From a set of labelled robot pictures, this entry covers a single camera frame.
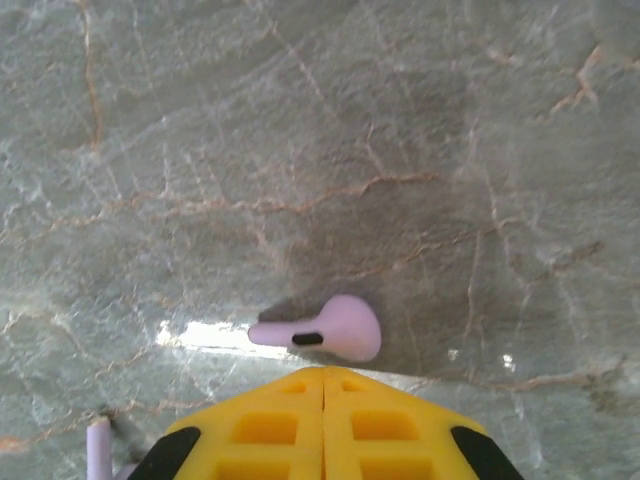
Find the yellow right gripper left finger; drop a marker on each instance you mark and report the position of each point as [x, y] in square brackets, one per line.
[265, 430]

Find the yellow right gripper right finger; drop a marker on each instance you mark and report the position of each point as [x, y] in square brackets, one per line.
[385, 430]

